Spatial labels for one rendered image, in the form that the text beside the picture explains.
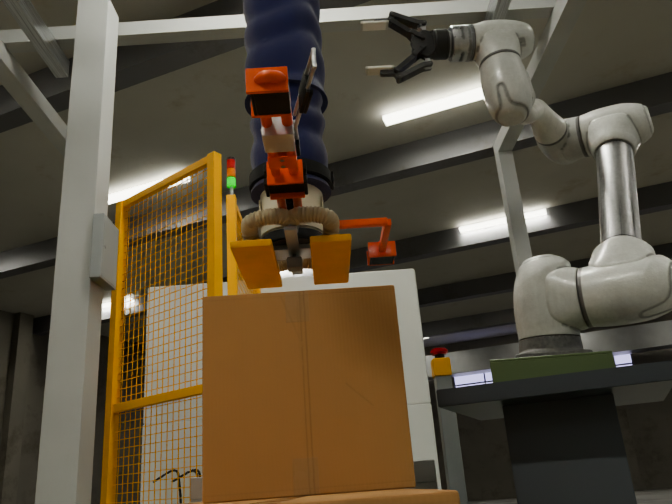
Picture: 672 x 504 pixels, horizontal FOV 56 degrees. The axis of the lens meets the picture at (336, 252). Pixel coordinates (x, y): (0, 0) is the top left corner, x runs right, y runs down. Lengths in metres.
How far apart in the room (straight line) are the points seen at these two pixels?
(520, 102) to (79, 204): 2.11
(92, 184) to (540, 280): 2.11
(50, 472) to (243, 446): 1.64
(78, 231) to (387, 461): 2.09
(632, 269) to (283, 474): 0.94
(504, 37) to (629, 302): 0.70
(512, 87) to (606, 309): 0.57
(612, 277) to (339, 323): 0.70
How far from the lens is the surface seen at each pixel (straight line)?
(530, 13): 4.39
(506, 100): 1.57
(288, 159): 1.37
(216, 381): 1.30
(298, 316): 1.31
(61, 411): 2.85
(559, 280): 1.69
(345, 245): 1.54
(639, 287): 1.65
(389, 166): 6.94
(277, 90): 1.14
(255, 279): 1.75
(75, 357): 2.87
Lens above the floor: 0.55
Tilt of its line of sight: 20 degrees up
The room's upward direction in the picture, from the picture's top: 4 degrees counter-clockwise
